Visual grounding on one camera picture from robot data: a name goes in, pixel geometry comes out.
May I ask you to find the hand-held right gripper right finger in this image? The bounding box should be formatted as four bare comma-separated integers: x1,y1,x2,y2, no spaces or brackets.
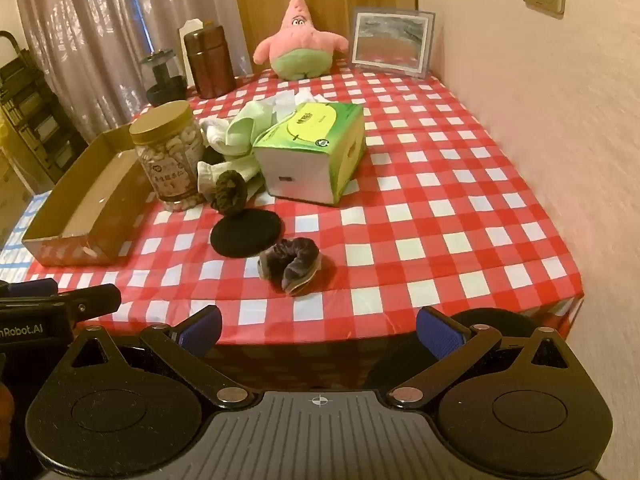
387,306,573,408

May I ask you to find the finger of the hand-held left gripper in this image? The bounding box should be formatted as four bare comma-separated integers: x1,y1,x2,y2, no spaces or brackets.
64,283,122,321
0,278,58,300

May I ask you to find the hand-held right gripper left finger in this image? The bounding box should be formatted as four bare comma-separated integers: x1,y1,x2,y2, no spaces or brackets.
64,304,251,408

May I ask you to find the shallow cardboard box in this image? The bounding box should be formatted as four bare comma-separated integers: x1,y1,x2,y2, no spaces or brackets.
21,125,156,267

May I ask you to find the black round pad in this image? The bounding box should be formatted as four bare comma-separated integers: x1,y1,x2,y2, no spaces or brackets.
211,210,282,259

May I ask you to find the dark velvet scrunchie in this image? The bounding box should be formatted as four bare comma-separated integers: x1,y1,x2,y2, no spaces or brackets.
258,237,323,295

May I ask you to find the dark brown scrunchie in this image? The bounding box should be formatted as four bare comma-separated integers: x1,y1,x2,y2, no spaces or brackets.
209,171,249,218

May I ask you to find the pale sock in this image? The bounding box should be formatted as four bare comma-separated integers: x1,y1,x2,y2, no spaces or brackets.
197,157,262,202

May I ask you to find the green tissue pack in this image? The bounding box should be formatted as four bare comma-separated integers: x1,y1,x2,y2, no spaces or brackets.
251,101,366,207

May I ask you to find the pale green towel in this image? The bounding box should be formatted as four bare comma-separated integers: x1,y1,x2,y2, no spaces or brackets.
220,100,281,160

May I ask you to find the white cloth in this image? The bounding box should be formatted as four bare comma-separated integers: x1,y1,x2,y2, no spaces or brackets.
272,89,326,117

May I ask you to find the blue checkered tablecloth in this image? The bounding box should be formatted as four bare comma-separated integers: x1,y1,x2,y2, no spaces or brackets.
0,191,53,281

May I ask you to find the brown cardboard carton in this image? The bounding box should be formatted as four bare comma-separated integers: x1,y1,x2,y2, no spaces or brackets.
0,160,36,243

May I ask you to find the cashew nut jar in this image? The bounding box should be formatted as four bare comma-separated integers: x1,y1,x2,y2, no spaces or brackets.
129,101,207,212

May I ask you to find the black folding rack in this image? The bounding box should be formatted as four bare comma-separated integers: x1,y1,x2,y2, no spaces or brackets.
0,30,88,196

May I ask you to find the dark glass jar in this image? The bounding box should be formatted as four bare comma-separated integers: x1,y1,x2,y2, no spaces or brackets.
140,49,188,107

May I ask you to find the brown cylindrical canister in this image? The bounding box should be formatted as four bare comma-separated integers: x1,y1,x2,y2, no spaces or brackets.
183,25,236,100

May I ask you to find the patterned sheer curtain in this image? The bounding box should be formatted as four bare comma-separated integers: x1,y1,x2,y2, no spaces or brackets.
10,0,251,141

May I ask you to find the white wooden holder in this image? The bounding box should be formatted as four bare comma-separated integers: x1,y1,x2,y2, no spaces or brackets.
177,17,206,61

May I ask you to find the pink starfish plush toy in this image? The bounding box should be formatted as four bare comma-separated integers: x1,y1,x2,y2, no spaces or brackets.
252,0,349,81

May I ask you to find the clear picture frame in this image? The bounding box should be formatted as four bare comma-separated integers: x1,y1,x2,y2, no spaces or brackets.
348,7,436,79

